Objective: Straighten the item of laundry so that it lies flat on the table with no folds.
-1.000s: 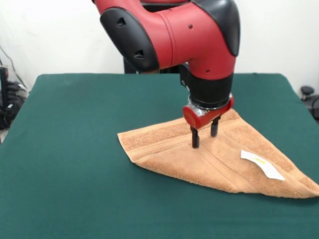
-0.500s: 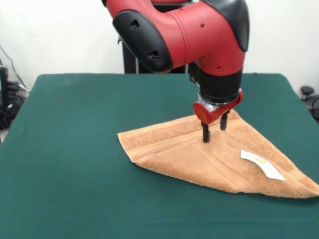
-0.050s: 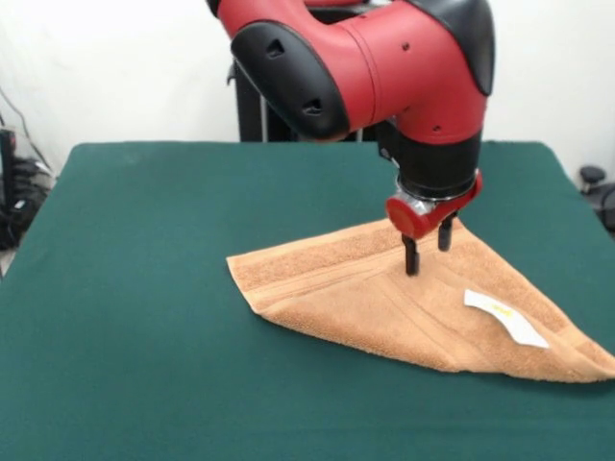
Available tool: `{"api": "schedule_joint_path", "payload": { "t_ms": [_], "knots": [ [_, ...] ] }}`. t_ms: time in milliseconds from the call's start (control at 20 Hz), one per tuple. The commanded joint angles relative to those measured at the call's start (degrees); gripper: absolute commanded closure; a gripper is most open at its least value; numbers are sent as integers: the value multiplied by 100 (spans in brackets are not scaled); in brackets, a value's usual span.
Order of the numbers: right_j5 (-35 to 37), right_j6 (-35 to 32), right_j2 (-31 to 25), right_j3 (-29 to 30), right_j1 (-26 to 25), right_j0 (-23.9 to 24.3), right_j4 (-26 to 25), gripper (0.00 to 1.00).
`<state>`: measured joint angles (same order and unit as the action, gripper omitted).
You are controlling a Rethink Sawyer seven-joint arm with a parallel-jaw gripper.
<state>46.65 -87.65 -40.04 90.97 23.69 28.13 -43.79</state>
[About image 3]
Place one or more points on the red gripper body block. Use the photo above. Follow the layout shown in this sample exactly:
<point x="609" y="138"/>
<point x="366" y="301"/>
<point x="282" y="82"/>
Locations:
<point x="408" y="218"/>

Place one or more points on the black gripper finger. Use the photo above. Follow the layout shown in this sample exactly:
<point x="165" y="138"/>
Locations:
<point x="411" y="257"/>
<point x="445" y="235"/>

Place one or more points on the tan terry towel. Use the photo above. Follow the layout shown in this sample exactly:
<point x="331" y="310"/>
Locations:
<point x="360" y="307"/>

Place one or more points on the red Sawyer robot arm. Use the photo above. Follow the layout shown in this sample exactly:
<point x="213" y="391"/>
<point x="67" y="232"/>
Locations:
<point x="384" y="72"/>

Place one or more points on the grey chair base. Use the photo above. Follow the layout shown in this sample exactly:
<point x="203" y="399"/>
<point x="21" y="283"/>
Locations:
<point x="592" y="175"/>

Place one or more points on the dark green table cloth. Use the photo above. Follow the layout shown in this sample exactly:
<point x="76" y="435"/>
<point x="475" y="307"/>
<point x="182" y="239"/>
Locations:
<point x="144" y="288"/>

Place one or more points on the black equipment pile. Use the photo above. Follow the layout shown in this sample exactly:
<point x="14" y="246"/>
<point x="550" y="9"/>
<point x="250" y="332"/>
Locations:
<point x="19" y="225"/>

